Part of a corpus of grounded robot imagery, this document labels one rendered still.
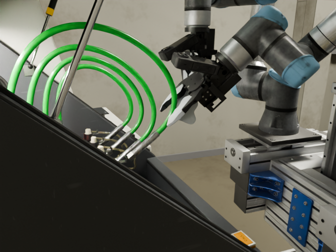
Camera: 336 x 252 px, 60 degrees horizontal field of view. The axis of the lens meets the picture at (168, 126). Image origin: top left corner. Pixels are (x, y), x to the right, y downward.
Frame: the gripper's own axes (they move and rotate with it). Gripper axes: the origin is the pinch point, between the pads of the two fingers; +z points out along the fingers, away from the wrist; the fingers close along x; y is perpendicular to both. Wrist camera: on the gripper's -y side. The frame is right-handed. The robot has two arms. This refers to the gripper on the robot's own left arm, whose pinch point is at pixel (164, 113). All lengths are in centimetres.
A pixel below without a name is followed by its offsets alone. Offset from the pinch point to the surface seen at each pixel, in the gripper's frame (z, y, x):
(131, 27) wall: 5, 32, 224
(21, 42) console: 17.6, -34.0, 30.2
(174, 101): -4.1, -0.8, -0.4
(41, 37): 3.3, -32.4, -2.8
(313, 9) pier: -140, 155, 214
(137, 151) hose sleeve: 10.6, -0.7, -5.1
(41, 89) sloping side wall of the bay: 23.7, -22.2, 24.1
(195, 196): 12.1, 24.1, -4.9
